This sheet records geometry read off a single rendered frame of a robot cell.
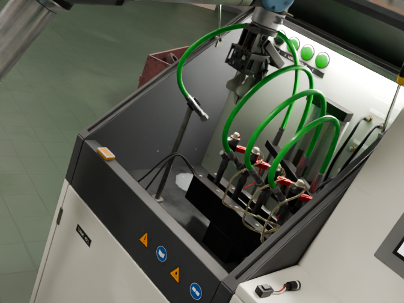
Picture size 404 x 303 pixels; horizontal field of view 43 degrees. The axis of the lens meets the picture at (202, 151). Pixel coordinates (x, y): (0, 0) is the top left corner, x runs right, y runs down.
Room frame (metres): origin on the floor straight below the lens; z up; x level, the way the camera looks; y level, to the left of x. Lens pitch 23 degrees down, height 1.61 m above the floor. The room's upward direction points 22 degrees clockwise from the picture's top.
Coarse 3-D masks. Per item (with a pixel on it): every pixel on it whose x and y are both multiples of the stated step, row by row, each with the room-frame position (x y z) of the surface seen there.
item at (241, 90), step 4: (248, 76) 1.26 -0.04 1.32; (252, 76) 1.27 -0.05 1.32; (248, 80) 1.26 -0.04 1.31; (252, 80) 1.27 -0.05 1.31; (244, 84) 1.26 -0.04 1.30; (248, 84) 1.27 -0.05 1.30; (252, 84) 1.27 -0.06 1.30; (236, 88) 1.24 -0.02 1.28; (240, 88) 1.25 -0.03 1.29; (244, 88) 1.26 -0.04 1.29; (248, 88) 1.27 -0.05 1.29; (236, 92) 1.24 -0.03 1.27; (240, 92) 1.25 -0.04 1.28; (244, 92) 1.27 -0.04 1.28; (240, 96) 1.26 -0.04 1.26; (236, 104) 1.29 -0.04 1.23
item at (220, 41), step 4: (220, 8) 1.60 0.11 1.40; (220, 12) 1.60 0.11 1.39; (220, 16) 1.61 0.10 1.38; (220, 20) 1.61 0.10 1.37; (220, 24) 1.62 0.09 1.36; (216, 36) 1.64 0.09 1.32; (220, 36) 1.63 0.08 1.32; (216, 40) 1.63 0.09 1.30; (220, 40) 1.63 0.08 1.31; (216, 44) 1.63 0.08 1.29; (220, 44) 1.64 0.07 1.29
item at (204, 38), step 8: (240, 24) 1.37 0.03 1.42; (216, 32) 1.34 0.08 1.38; (280, 32) 1.42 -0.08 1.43; (200, 40) 1.33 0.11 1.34; (288, 40) 1.43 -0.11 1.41; (192, 48) 1.32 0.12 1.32; (184, 56) 1.32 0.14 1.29; (296, 56) 1.45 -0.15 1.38; (296, 72) 1.46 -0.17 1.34; (296, 80) 1.47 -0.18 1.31; (184, 88) 1.33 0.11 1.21; (296, 88) 1.47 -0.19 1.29; (288, 112) 1.48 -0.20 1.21; (280, 128) 1.48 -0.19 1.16
